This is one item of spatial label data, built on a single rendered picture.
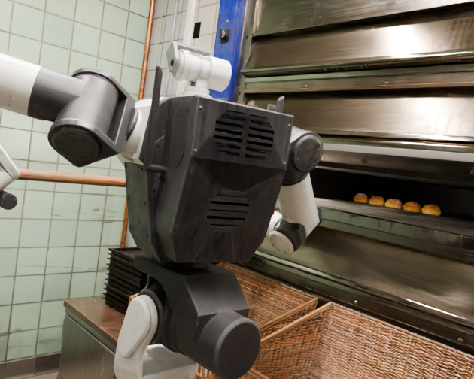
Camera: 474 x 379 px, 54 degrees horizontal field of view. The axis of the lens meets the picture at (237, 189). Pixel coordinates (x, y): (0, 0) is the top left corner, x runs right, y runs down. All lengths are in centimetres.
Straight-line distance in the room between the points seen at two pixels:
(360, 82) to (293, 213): 78
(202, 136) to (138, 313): 39
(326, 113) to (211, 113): 112
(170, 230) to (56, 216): 196
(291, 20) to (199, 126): 140
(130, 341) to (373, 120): 113
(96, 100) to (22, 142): 179
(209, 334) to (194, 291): 8
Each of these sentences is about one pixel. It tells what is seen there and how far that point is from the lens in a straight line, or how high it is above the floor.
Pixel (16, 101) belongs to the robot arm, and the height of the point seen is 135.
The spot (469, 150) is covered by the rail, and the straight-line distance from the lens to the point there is 140.
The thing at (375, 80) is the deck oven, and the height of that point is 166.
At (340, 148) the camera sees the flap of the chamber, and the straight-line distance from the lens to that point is 159.
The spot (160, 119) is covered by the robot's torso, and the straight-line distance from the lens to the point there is 85.
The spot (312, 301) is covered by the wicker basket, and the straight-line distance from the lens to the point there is 176.
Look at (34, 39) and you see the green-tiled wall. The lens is 267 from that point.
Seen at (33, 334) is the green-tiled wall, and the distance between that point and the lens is 288.
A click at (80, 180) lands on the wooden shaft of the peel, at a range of 140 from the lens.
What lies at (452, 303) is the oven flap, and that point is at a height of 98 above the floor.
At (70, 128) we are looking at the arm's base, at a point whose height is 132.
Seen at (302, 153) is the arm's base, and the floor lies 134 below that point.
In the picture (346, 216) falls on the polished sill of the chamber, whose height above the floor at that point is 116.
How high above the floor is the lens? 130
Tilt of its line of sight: 3 degrees down
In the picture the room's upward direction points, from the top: 8 degrees clockwise
